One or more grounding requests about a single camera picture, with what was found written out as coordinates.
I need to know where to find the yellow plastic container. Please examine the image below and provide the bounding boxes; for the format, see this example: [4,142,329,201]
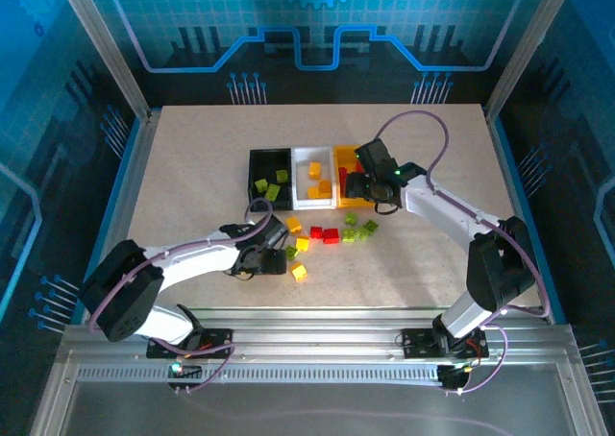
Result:
[332,144,380,210]

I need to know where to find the white plastic container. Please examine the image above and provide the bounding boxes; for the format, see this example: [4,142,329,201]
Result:
[290,146,337,211]

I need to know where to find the black plastic container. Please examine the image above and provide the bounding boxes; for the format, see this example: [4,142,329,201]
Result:
[248,147,295,212]

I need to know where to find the small controller board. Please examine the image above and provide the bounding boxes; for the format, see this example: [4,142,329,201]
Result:
[435,363,471,393]
[167,362,203,380]

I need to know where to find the blue table edge strip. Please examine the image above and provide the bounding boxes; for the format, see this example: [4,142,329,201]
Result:
[70,116,145,325]

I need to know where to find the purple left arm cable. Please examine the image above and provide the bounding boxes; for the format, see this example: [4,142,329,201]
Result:
[87,198,274,395]

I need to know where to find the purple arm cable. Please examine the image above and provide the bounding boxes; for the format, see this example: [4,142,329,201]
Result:
[87,198,274,395]
[372,110,552,397]

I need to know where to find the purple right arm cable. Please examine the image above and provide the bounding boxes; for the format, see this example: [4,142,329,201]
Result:
[372,110,552,397]

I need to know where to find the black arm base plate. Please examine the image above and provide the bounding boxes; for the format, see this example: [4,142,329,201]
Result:
[146,327,235,360]
[401,327,490,360]

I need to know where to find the aluminium mounting rail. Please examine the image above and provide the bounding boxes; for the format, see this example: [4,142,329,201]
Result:
[57,305,585,366]

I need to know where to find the slotted grey cable duct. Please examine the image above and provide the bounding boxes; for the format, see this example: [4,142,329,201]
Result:
[75,364,446,385]

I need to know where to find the metal base plate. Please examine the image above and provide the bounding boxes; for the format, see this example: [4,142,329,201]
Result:
[28,382,606,436]

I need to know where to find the aluminium frame post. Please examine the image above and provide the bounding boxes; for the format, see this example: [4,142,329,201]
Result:
[52,0,151,123]
[483,0,581,120]

